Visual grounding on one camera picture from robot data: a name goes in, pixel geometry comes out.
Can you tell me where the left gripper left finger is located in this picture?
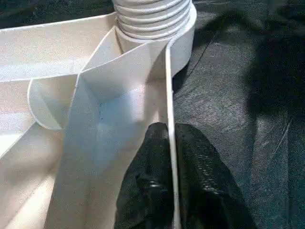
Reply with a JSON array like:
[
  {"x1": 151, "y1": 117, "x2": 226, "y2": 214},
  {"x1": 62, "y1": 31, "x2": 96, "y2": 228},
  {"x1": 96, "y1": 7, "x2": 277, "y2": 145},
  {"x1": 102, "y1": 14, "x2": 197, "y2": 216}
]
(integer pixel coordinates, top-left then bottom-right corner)
[{"x1": 113, "y1": 122, "x2": 177, "y2": 229}]

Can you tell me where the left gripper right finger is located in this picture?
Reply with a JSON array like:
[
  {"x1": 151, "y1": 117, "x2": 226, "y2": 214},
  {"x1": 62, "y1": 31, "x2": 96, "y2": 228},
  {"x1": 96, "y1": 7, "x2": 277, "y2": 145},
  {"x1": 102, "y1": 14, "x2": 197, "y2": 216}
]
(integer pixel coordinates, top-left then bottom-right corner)
[{"x1": 173, "y1": 123, "x2": 254, "y2": 229}]

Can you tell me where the white plastic table top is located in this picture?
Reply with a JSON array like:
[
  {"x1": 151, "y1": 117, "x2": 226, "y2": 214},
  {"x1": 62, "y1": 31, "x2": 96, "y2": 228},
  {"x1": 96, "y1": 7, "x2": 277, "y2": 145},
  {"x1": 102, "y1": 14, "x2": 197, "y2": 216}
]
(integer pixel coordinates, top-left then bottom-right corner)
[{"x1": 0, "y1": 6, "x2": 199, "y2": 229}]

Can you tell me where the white plastic table leg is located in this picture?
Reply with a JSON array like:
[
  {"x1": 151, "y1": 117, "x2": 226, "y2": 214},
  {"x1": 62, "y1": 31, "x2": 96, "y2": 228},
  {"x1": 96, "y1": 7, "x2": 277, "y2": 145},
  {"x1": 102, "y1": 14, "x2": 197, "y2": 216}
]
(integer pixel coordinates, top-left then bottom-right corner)
[{"x1": 113, "y1": 0, "x2": 193, "y2": 41}]

